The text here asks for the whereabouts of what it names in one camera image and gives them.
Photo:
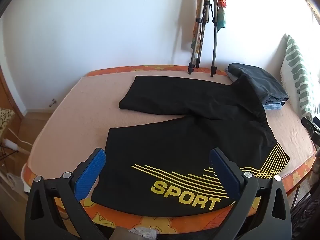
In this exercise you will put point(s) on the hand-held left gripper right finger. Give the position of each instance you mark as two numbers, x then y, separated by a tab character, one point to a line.
223	177

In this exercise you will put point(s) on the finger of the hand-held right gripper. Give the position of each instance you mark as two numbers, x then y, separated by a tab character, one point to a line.
310	123

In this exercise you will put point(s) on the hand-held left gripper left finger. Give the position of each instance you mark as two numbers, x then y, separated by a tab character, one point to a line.
91	172

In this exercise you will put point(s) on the black pants with yellow print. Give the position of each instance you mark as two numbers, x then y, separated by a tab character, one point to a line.
162	142

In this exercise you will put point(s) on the folded dark grey clothes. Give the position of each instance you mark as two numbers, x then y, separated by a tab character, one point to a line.
273	106

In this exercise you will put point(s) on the green and white pillow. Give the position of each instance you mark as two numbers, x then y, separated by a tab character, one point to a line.
297	67

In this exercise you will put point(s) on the bed with orange floral mattress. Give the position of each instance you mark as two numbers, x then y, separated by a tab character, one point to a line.
75	110

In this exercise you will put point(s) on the metal door stopper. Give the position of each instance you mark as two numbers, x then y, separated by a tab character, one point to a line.
53	102

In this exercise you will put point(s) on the person's striped clothing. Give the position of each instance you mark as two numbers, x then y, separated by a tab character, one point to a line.
305	217

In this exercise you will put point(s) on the leopard print cloth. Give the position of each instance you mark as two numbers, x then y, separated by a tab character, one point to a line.
6	120

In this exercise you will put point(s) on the orange patterned hanging cloth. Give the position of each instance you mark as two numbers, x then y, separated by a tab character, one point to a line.
197	25

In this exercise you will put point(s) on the metal camera tripod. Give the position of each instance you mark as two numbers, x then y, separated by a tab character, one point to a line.
214	42

